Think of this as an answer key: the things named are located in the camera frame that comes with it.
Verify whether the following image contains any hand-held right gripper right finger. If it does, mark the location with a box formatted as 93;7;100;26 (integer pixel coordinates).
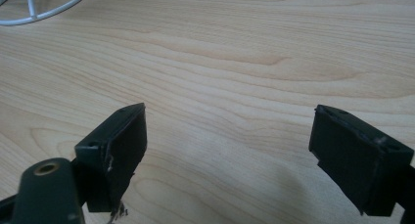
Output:
307;104;415;217

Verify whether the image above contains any white wire rack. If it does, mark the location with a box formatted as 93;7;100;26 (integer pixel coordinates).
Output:
0;0;92;26

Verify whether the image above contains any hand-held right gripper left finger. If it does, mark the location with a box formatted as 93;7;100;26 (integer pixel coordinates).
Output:
73;102;149;218

